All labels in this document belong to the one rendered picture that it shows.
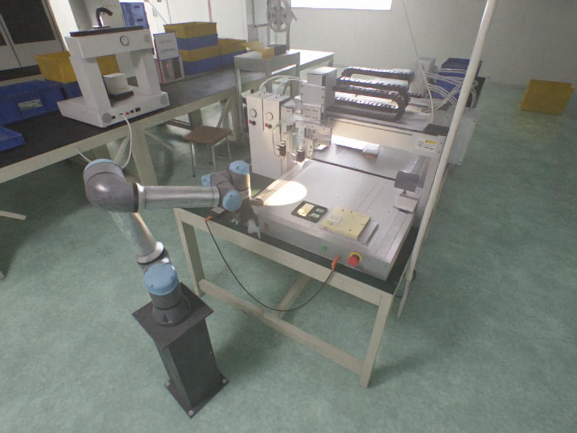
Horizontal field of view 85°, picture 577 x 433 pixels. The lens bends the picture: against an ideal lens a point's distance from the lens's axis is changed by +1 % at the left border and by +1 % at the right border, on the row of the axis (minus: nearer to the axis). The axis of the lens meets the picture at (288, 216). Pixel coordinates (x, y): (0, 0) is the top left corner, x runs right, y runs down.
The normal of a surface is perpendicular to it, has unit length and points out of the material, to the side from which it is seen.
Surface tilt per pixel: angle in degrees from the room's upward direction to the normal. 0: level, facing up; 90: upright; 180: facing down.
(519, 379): 0
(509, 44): 90
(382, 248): 0
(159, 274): 7
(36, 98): 91
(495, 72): 90
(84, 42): 90
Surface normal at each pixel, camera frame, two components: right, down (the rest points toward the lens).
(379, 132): -0.52, 0.50
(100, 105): 0.86, 0.30
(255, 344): 0.00, -0.81
